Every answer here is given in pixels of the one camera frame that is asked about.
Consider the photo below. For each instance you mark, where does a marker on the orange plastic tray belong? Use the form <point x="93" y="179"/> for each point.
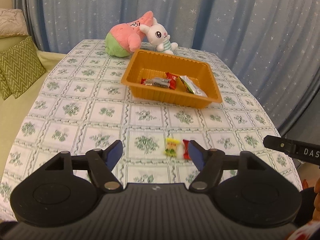
<point x="145" y="64"/>

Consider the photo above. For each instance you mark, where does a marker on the white rabbit plush toy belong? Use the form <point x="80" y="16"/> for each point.
<point x="158" y="37"/>

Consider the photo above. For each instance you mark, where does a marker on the blue starry curtain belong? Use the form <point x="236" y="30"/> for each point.
<point x="272" y="46"/>

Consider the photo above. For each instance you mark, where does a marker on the person right hand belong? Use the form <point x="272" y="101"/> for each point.
<point x="310" y="203"/>

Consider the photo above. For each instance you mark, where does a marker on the floral green white tablecloth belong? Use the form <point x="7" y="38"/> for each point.
<point x="80" y="104"/>

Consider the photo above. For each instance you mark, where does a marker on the silver green snack pouch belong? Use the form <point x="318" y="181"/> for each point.
<point x="191" y="87"/>

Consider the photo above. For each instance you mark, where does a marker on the yellow candy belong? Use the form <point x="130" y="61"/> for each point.
<point x="171" y="147"/>

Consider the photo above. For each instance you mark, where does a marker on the red foil candy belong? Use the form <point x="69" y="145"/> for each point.
<point x="186" y="153"/>

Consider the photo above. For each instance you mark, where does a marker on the beige embroidered pillow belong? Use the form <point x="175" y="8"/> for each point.
<point x="12" y="23"/>

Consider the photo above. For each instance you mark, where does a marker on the black seaweed snack packet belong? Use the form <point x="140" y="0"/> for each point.
<point x="157" y="82"/>

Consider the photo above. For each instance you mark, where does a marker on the green zigzag cushion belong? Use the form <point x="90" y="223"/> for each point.
<point x="20" y="68"/>

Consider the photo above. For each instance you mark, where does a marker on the pink star plush toy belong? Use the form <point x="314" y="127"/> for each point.
<point x="125" y="38"/>

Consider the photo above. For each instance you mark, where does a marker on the red double-happiness candy packet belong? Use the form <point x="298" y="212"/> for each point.
<point x="172" y="80"/>

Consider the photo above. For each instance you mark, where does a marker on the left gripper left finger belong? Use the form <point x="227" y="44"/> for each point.
<point x="101" y="163"/>

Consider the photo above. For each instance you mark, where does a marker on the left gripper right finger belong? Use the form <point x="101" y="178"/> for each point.
<point x="209" y="164"/>

